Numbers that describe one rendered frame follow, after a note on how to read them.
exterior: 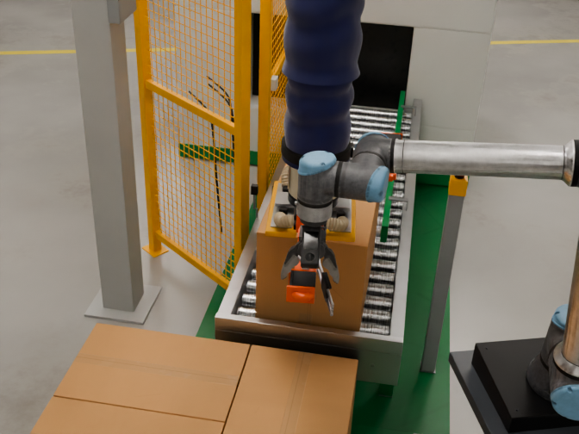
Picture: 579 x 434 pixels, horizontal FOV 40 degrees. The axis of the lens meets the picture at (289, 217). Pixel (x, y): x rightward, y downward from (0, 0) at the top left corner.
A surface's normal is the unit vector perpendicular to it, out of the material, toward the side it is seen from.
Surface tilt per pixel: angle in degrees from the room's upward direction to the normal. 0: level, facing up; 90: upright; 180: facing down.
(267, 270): 90
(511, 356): 5
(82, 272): 0
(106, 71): 90
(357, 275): 90
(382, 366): 90
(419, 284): 0
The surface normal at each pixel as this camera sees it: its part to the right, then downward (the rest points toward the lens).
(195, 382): 0.04, -0.85
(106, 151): -0.17, 0.51
